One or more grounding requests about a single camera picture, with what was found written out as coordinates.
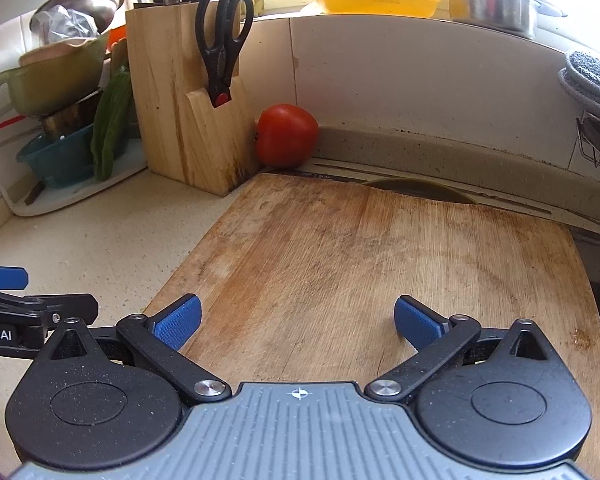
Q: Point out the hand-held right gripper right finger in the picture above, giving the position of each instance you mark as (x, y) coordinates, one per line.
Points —
(420, 322)

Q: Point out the green cucumbers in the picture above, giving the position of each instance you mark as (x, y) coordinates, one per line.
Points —
(110, 125)

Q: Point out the steel bowl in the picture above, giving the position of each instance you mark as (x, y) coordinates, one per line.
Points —
(95, 2)

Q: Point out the teal plastic basin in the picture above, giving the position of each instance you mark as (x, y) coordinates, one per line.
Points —
(60, 160)

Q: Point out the steel pot with lid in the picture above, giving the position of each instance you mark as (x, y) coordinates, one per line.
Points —
(495, 10)

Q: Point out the orange plastic item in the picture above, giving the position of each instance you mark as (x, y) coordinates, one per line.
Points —
(117, 40)

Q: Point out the white corner tray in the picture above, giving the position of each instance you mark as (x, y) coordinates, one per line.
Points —
(80, 200)

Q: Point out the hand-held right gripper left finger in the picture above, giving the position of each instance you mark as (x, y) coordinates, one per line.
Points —
(177, 322)

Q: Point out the red tomato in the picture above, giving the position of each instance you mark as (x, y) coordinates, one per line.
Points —
(285, 135)

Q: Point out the black kitchen scissors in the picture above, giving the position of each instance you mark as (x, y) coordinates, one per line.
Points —
(219, 67)

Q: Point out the wooden cutting board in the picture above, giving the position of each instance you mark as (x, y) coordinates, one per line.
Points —
(355, 260)
(165, 110)

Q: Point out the grey cloth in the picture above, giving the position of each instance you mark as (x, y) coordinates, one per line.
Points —
(595, 80)

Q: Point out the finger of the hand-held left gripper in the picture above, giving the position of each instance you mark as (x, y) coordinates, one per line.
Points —
(70, 307)
(5, 277)

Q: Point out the brown wooden clothespin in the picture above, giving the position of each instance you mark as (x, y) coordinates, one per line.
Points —
(34, 193)

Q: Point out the crumpled clear plastic bag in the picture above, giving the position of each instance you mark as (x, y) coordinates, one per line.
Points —
(62, 25)

